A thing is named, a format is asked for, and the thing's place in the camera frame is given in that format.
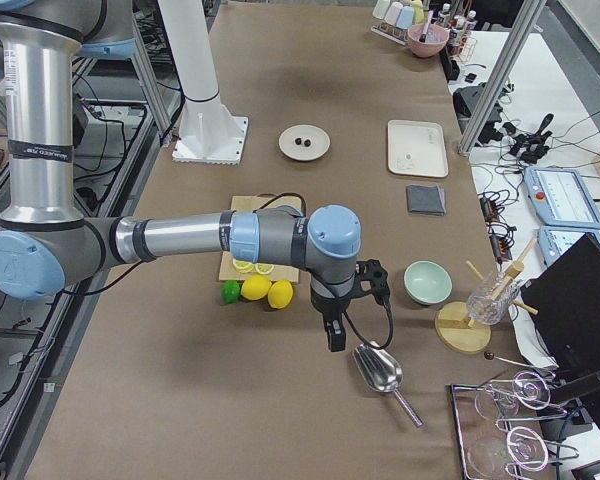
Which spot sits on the pink bowl with ice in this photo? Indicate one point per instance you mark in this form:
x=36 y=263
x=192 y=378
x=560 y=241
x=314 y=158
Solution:
x=436 y=39

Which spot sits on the wooden cutting board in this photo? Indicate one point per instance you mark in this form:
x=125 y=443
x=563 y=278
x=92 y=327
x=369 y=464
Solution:
x=226 y=270

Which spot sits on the clear glass cup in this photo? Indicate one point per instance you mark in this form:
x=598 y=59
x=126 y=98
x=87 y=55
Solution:
x=490 y=301

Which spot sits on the wooden cup tree stand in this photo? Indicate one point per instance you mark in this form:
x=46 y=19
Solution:
x=458 y=331

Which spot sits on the white cup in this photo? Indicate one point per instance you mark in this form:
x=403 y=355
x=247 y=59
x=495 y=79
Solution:
x=380 y=9

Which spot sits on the mint green bowl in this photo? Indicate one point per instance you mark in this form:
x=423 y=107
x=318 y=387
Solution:
x=427 y=283

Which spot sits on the blue teach pendant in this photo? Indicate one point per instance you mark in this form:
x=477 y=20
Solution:
x=554 y=241
x=561 y=198

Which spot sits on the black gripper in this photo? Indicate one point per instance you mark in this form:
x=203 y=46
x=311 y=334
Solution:
x=328 y=304

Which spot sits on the cream rabbit tray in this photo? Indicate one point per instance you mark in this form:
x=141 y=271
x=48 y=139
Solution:
x=416 y=148

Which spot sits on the grey folded cloth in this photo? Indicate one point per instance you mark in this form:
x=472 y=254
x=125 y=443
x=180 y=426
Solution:
x=427 y=200

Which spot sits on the whole yellow lemon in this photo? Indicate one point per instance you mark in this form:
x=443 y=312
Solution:
x=255 y=287
x=280 y=294

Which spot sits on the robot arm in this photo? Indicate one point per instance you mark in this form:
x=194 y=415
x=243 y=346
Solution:
x=47 y=244

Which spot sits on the green lime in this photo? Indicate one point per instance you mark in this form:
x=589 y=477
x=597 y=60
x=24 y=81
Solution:
x=231 y=292

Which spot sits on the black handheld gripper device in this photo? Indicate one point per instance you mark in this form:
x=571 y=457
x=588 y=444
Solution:
x=531 y=147

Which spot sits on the light blue cup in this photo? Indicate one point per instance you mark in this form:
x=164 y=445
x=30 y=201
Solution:
x=406 y=17

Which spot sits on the black monitor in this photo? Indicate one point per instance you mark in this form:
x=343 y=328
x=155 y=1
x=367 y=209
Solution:
x=567 y=299

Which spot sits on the aluminium frame post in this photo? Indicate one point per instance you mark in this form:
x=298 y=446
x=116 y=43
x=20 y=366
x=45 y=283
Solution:
x=522 y=27

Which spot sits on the steel scoop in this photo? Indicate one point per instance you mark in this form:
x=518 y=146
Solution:
x=383 y=374

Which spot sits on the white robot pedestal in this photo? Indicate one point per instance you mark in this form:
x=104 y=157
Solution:
x=208 y=132

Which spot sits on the black framed tray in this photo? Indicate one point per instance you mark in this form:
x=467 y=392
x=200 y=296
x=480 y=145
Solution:
x=497 y=427

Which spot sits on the lemon slice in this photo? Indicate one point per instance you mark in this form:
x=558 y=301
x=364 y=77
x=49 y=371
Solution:
x=242 y=267
x=264 y=268

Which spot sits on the beige round plate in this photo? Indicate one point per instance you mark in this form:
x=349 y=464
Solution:
x=320 y=140

